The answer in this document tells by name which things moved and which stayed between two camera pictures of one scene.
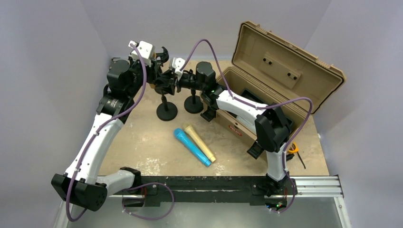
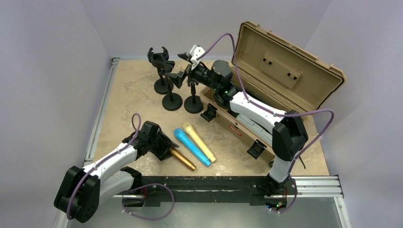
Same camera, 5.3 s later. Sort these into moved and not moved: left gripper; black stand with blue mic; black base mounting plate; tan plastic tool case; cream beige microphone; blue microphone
Moved: left gripper
Not moved: cream beige microphone; black base mounting plate; blue microphone; black stand with blue mic; tan plastic tool case
